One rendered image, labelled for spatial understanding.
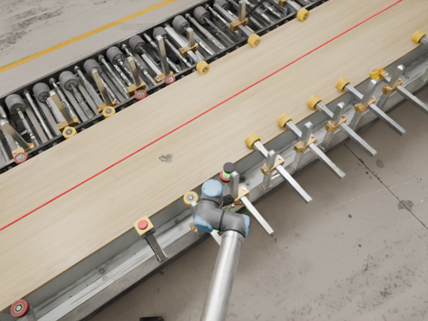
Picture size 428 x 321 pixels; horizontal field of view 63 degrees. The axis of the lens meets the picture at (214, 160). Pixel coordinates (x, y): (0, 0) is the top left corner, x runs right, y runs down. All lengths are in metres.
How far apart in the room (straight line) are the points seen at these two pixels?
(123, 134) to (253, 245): 1.31
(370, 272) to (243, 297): 0.96
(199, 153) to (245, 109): 0.44
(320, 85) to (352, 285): 1.46
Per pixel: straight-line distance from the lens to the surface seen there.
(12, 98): 2.88
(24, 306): 2.07
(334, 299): 2.85
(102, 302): 2.14
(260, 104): 2.36
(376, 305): 2.93
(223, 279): 1.36
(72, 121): 2.53
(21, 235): 2.21
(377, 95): 2.98
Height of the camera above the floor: 2.71
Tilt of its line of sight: 59 degrees down
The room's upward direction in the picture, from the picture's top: 4 degrees counter-clockwise
